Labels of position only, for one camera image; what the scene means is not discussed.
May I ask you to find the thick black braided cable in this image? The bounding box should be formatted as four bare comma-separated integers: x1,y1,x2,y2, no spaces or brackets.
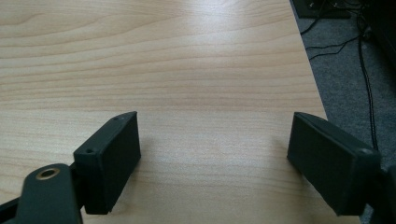
356,6,379,152

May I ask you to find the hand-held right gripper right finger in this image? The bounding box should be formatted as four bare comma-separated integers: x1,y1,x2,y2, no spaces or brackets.
286,111,383,217

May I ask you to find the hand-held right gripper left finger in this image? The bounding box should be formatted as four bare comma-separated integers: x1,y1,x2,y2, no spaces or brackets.
73,111,142,216

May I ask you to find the black equipment base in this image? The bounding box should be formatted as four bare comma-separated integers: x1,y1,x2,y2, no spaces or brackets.
290,0,353,20

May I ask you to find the thin black cable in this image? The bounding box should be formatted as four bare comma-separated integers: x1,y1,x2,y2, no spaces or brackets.
305,35,362,62
300,0,329,35

